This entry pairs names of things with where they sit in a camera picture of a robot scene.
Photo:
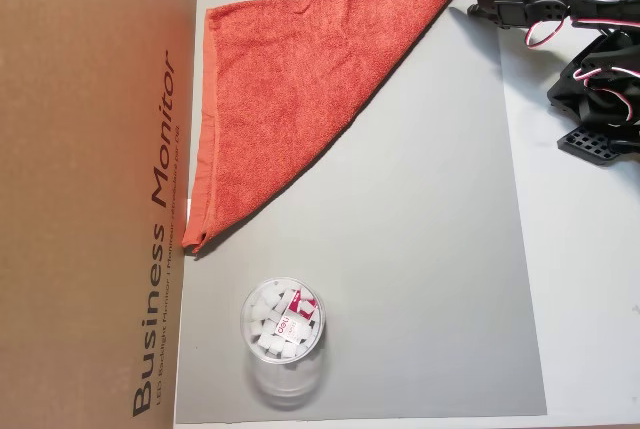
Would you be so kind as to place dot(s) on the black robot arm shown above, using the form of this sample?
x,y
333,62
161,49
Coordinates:
x,y
600,79

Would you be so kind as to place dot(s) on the brown cardboard monitor box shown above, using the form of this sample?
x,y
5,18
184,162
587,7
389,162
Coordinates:
x,y
90,174

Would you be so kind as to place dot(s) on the clear plastic jar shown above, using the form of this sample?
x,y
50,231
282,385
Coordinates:
x,y
282,319

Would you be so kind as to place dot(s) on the white towel label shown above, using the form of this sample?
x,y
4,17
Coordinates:
x,y
190,206

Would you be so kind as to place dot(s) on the orange terry towel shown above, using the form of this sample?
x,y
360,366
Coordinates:
x,y
300,89

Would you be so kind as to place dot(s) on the deli branded eraser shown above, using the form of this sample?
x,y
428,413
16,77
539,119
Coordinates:
x,y
292,330

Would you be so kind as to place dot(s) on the white eraser cube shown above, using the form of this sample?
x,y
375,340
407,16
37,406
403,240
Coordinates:
x,y
256,328
267,295
274,346

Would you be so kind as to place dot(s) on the red sleeve eraser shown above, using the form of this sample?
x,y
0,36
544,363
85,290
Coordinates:
x,y
302,303

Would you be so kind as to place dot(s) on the black perforated table clamp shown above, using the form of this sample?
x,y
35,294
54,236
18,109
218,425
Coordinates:
x,y
585,144

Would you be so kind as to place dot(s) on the smooth flat desk mat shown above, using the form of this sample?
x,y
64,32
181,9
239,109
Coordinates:
x,y
425,299

